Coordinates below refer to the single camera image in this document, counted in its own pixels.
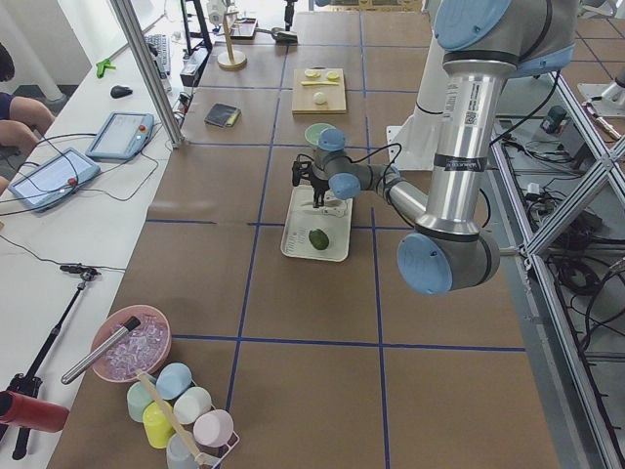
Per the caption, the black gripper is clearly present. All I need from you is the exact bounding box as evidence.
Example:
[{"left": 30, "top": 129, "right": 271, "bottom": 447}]
[{"left": 309, "top": 174, "right": 329, "bottom": 208}]

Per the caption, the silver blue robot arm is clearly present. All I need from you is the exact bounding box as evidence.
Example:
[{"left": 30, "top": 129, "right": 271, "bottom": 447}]
[{"left": 292, "top": 1, "right": 578, "bottom": 295}]

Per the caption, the green bun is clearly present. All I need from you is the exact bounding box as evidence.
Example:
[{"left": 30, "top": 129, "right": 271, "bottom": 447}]
[{"left": 309, "top": 229, "right": 330, "bottom": 251}]

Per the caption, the light green bowl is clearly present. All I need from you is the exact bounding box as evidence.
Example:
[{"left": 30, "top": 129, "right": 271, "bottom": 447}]
[{"left": 305, "top": 123, "right": 340, "bottom": 150}]

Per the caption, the pink bowl of ice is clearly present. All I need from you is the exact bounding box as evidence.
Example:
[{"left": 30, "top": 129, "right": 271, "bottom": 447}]
[{"left": 92, "top": 305, "right": 172, "bottom": 383}]

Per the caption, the white rectangular tray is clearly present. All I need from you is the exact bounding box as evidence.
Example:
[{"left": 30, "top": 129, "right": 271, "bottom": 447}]
[{"left": 280, "top": 186, "right": 353, "bottom": 262}]

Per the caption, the white garlic bulb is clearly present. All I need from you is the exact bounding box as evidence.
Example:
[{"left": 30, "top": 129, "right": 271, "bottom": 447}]
[{"left": 312, "top": 92, "right": 327, "bottom": 106}]

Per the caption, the wooden cutting board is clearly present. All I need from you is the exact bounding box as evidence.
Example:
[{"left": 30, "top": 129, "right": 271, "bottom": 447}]
[{"left": 291, "top": 68, "right": 347, "bottom": 114}]

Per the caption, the yellow fry stick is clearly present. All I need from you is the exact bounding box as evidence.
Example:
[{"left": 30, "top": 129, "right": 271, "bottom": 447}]
[{"left": 300, "top": 80, "right": 341, "bottom": 87}]

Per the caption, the lemon slice right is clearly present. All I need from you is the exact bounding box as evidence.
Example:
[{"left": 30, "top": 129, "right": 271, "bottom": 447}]
[{"left": 325, "top": 70, "right": 340, "bottom": 82}]

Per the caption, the lemon slice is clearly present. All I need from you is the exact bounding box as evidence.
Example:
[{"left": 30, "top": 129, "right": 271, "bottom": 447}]
[
  {"left": 325, "top": 70, "right": 340, "bottom": 82},
  {"left": 305, "top": 69, "right": 320, "bottom": 79}
]

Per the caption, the lemon slice left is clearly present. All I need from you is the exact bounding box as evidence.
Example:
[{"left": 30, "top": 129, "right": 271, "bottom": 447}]
[{"left": 305, "top": 69, "right": 320, "bottom": 79}]

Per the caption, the grey yellow folded cloth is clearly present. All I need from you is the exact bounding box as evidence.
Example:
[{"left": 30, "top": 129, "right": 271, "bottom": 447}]
[{"left": 204, "top": 103, "right": 241, "bottom": 128}]

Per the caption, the wooden paper towel stand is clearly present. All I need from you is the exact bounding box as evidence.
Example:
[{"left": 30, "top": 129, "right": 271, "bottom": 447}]
[{"left": 217, "top": 13, "right": 247, "bottom": 71}]

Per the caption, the dark metal scoop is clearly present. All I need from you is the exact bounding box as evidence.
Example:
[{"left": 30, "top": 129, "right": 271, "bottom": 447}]
[{"left": 255, "top": 27, "right": 298, "bottom": 44}]

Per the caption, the black box on table edge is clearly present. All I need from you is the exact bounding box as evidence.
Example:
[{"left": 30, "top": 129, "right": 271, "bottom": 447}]
[{"left": 180, "top": 47, "right": 209, "bottom": 87}]

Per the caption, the brown tray with items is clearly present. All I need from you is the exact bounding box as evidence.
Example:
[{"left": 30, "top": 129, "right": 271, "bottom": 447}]
[{"left": 229, "top": 18, "right": 258, "bottom": 40}]

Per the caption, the teach pendant tablet far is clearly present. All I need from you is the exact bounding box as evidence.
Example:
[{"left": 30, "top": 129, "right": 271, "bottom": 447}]
[{"left": 85, "top": 111, "right": 154, "bottom": 161}]

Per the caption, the teach pendant tablet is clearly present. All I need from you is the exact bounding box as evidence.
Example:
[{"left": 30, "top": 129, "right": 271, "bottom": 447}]
[
  {"left": 8, "top": 148, "right": 101, "bottom": 212},
  {"left": 85, "top": 111, "right": 154, "bottom": 161}
]

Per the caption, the black keyboard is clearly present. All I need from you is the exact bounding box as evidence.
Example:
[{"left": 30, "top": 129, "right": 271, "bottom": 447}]
[{"left": 145, "top": 34, "right": 172, "bottom": 93}]

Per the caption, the steel ice scoop tube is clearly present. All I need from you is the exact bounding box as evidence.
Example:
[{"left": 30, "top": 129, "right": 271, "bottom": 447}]
[{"left": 61, "top": 316, "right": 141, "bottom": 385}]

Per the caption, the black computer mouse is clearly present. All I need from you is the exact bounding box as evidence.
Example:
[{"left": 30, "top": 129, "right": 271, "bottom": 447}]
[{"left": 109, "top": 85, "right": 133, "bottom": 99}]

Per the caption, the blue cup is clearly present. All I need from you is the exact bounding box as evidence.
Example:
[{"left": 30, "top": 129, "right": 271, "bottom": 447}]
[{"left": 156, "top": 362, "right": 192, "bottom": 401}]

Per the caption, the white cup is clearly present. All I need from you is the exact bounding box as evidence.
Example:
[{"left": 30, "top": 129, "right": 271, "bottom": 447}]
[{"left": 174, "top": 386, "right": 212, "bottom": 425}]

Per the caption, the pink cup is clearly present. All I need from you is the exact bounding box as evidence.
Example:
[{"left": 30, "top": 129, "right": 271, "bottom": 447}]
[{"left": 193, "top": 409, "right": 234, "bottom": 448}]

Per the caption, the green clamp tool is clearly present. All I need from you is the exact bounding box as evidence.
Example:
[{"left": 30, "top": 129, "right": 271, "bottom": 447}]
[{"left": 96, "top": 58, "right": 116, "bottom": 79}]

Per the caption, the mint green cup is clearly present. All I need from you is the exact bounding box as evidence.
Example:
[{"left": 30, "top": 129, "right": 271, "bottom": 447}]
[{"left": 126, "top": 381, "right": 153, "bottom": 423}]

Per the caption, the teach pendant tablet near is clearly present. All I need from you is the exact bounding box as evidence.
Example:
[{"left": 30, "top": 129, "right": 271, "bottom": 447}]
[{"left": 8, "top": 148, "right": 101, "bottom": 212}]

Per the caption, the yellow cup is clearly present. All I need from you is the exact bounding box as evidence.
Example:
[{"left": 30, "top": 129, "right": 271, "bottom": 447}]
[{"left": 143, "top": 402, "right": 175, "bottom": 449}]

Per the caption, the grey cup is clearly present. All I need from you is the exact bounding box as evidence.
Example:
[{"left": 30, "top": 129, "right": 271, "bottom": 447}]
[{"left": 166, "top": 434, "right": 199, "bottom": 469}]

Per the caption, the person in green shirt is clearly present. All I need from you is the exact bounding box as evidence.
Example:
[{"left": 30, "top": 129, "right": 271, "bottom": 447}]
[{"left": 0, "top": 42, "right": 56, "bottom": 152}]

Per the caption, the black tripod stick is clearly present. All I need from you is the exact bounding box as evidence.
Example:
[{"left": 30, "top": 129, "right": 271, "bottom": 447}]
[{"left": 1, "top": 264, "right": 101, "bottom": 460}]

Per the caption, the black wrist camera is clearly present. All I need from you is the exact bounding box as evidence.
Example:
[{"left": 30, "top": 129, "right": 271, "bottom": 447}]
[{"left": 291, "top": 153, "right": 313, "bottom": 187}]

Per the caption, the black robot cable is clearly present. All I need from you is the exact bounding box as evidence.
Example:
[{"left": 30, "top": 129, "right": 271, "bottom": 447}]
[{"left": 349, "top": 142, "right": 404, "bottom": 190}]

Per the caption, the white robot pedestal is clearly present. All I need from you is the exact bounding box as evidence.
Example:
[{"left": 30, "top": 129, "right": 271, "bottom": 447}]
[{"left": 387, "top": 24, "right": 448, "bottom": 171}]

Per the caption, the white wire cup rack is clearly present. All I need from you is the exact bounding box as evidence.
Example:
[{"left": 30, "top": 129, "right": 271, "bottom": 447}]
[{"left": 146, "top": 375, "right": 242, "bottom": 469}]

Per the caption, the wooden stick handle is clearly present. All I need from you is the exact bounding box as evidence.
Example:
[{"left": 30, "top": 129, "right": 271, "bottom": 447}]
[{"left": 136, "top": 370, "right": 208, "bottom": 467}]

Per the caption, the aluminium frame post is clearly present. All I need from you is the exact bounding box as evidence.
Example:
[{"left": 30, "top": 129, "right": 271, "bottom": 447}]
[{"left": 110, "top": 0, "right": 184, "bottom": 149}]

